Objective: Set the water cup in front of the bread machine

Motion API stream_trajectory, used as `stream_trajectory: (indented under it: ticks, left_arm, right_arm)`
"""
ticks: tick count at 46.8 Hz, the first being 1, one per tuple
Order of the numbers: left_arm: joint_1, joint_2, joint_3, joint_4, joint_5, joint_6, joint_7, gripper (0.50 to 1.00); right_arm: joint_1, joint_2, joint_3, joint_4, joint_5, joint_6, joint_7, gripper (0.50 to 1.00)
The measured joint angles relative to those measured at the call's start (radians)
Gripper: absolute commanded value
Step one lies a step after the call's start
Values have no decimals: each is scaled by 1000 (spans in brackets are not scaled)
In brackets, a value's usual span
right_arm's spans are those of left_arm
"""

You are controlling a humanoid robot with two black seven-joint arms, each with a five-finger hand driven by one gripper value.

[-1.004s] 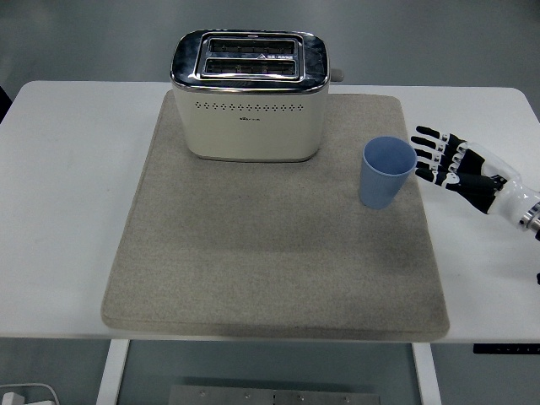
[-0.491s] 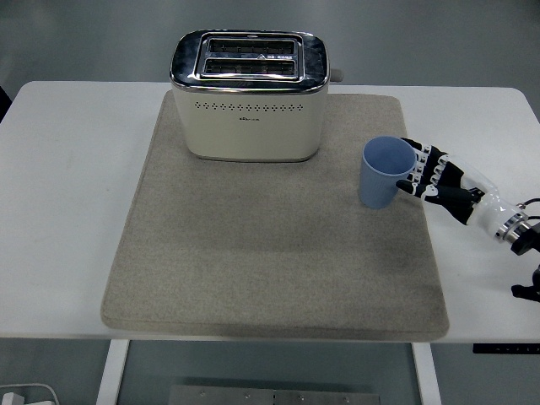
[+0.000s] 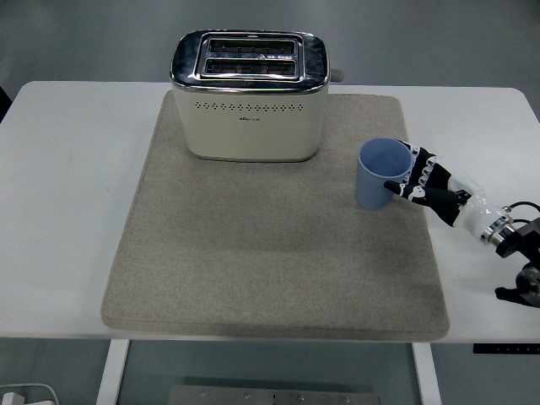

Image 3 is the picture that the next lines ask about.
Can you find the blue plastic cup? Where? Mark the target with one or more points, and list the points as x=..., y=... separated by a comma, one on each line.
x=373, y=192

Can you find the white table leg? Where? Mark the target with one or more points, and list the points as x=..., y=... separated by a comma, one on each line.
x=427, y=375
x=110, y=375

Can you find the beige fabric mat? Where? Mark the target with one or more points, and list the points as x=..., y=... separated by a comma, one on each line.
x=253, y=253

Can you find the cream and chrome toaster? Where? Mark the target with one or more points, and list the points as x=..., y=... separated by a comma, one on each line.
x=253, y=135

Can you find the grey metal plate with screws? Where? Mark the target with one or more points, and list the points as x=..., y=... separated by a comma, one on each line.
x=274, y=396

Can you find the dark object beside table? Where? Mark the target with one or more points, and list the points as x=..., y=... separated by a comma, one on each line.
x=3, y=105

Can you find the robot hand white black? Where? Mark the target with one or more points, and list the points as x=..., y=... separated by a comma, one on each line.
x=474, y=211

